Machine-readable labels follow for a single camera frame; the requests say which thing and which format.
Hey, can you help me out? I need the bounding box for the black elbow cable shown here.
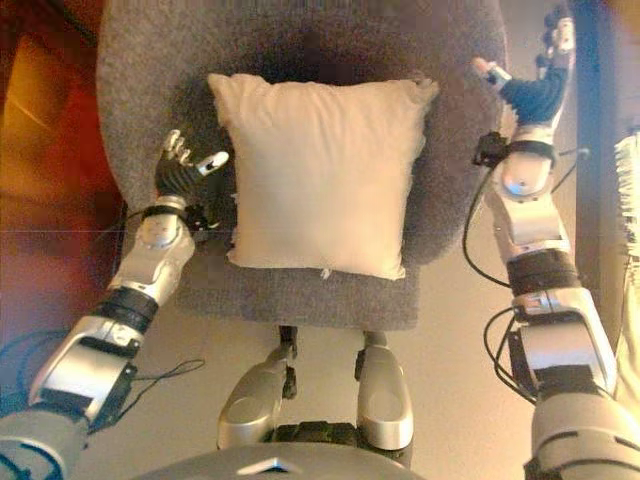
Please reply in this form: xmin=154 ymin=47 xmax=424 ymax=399
xmin=132 ymin=358 xmax=206 ymax=384
xmin=483 ymin=305 xmax=541 ymax=404

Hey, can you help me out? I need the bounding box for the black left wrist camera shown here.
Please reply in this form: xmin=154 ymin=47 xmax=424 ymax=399
xmin=185 ymin=197 xmax=224 ymax=232

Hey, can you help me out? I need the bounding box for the black rounded object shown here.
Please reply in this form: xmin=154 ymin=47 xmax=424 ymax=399
xmin=353 ymin=328 xmax=416 ymax=454

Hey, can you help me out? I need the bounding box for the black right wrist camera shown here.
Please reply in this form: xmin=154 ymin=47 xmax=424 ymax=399
xmin=472 ymin=131 xmax=507 ymax=167

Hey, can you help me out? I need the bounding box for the grey fabric armchair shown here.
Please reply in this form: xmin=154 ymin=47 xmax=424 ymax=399
xmin=95 ymin=0 xmax=512 ymax=332

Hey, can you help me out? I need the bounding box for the white fringed cloth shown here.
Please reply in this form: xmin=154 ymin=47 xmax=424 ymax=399
xmin=206 ymin=72 xmax=441 ymax=281

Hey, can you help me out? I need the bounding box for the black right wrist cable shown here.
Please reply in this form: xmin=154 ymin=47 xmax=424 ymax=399
xmin=461 ymin=162 xmax=512 ymax=289

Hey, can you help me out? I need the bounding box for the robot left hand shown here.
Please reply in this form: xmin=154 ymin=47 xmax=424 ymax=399
xmin=153 ymin=128 xmax=231 ymax=200

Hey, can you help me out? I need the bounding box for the white fringed bed blanket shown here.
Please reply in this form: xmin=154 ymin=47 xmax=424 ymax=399
xmin=612 ymin=133 xmax=640 ymax=406

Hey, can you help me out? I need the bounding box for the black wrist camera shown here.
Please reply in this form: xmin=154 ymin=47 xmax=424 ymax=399
xmin=185 ymin=197 xmax=224 ymax=232
xmin=472 ymin=131 xmax=507 ymax=167

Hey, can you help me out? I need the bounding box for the black left elbow cable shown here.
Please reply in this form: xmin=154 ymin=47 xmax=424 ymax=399
xmin=132 ymin=358 xmax=206 ymax=384

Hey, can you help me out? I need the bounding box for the black right elbow cable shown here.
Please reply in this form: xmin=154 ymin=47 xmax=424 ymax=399
xmin=483 ymin=305 xmax=541 ymax=404

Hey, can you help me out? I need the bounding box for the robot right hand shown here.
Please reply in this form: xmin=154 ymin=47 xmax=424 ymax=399
xmin=471 ymin=3 xmax=577 ymax=132

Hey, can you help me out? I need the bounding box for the grey robot torso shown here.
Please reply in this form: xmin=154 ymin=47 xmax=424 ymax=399
xmin=129 ymin=422 xmax=416 ymax=480

